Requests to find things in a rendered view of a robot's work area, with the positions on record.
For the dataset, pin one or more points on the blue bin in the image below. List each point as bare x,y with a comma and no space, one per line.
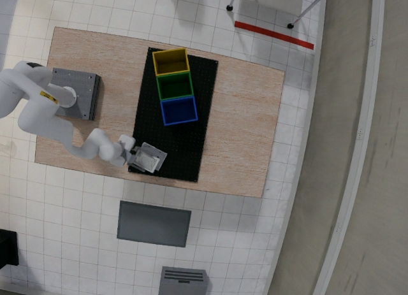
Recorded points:
179,113

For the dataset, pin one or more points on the green open-top bin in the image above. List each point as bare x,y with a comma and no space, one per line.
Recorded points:
174,86

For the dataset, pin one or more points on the yellow open-top bin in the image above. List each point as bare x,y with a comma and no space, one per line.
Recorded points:
170,61

